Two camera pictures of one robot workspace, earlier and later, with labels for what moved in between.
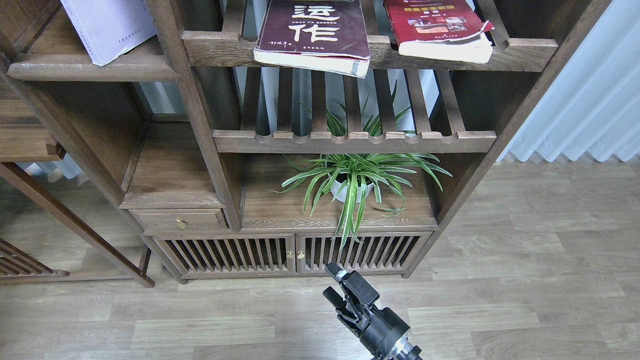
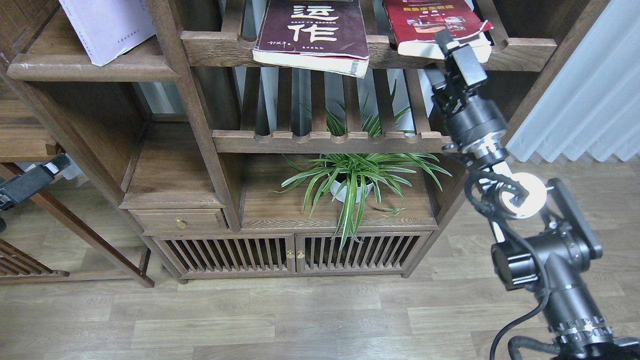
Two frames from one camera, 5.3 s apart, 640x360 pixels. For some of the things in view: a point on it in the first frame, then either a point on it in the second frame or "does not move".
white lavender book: x=107 y=27 does not move
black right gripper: x=385 y=326 to x=479 y=128
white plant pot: x=335 y=187 does not move
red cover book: x=444 y=30 does not move
